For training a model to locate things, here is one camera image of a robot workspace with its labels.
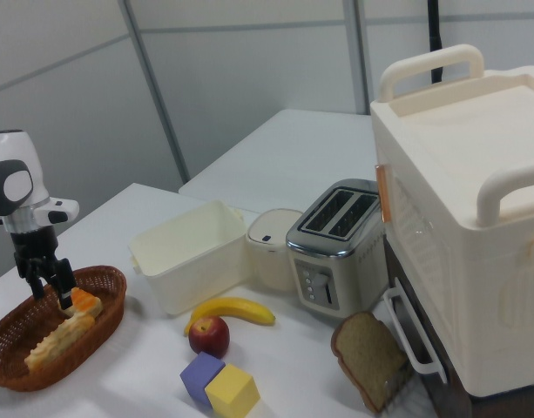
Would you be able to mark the cream silver two-slot toaster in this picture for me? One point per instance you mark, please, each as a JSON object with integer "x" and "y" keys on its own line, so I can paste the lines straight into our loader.
{"x": 336, "y": 270}

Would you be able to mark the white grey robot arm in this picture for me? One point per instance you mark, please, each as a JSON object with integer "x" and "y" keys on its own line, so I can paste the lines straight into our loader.
{"x": 14, "y": 187}

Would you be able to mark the yellow cube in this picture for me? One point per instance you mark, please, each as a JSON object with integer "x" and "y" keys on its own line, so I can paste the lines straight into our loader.
{"x": 231, "y": 392}

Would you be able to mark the brown bread slice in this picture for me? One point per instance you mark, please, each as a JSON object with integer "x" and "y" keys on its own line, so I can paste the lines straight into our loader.
{"x": 367, "y": 357}

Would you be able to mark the yellow banana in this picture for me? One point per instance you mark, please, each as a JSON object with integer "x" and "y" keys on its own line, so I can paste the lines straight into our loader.
{"x": 236, "y": 307}

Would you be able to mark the brown wicker basket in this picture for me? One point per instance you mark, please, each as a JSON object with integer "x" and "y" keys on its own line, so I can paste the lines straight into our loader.
{"x": 101, "y": 313}

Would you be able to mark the white plastic container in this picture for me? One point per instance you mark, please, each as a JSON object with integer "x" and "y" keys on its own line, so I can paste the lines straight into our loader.
{"x": 197, "y": 270}

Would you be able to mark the black pole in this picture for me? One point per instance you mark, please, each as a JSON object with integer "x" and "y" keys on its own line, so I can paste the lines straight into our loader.
{"x": 435, "y": 39}

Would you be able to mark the orange white striped bread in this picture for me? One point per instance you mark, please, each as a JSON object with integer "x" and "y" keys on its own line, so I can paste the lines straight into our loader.
{"x": 57, "y": 341}

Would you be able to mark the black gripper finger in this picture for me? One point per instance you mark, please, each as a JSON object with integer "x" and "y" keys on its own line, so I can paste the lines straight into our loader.
{"x": 33, "y": 283}
{"x": 64, "y": 283}

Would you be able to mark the purple cube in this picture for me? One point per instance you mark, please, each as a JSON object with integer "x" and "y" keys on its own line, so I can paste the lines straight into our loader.
{"x": 199, "y": 376}

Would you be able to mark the small white lidded bin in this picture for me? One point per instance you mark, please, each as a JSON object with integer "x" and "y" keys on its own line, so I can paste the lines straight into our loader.
{"x": 266, "y": 261}

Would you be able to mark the orange topped bread piece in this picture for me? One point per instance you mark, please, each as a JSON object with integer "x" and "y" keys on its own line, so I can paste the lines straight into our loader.
{"x": 85, "y": 301}

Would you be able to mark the red apple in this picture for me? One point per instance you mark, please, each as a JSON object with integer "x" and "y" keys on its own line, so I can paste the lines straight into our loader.
{"x": 210, "y": 337}

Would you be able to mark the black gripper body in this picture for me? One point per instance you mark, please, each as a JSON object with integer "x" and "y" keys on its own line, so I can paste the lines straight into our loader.
{"x": 33, "y": 246}

